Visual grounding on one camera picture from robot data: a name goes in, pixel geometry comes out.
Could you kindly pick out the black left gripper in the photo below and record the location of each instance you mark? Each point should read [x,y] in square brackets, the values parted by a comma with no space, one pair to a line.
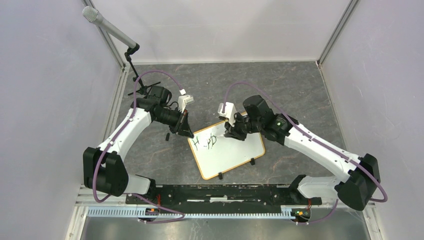
[183,123]

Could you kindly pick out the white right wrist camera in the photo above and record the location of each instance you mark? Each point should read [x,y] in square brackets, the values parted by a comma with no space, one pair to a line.
[226,112]

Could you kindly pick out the grey microphone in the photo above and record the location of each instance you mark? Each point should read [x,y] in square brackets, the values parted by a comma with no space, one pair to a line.
[93,16]

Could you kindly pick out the yellow framed whiteboard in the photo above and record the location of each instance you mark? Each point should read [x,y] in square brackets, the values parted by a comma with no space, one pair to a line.
[215,155]

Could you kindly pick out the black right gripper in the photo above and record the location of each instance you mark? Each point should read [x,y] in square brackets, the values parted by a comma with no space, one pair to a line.
[233,131]

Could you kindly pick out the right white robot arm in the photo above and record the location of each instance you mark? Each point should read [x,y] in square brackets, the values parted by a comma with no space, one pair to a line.
[355,178]

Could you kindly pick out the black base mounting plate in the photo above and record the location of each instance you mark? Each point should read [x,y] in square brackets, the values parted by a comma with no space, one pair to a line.
[228,198]

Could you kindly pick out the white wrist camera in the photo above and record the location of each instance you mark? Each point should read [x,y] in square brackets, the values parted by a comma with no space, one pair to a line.
[226,112]
[184,99]

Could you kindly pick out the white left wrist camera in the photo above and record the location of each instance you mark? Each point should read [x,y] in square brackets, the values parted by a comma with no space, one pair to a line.
[184,99]

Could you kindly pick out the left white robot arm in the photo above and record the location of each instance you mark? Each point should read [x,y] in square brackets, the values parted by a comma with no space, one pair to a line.
[103,167]

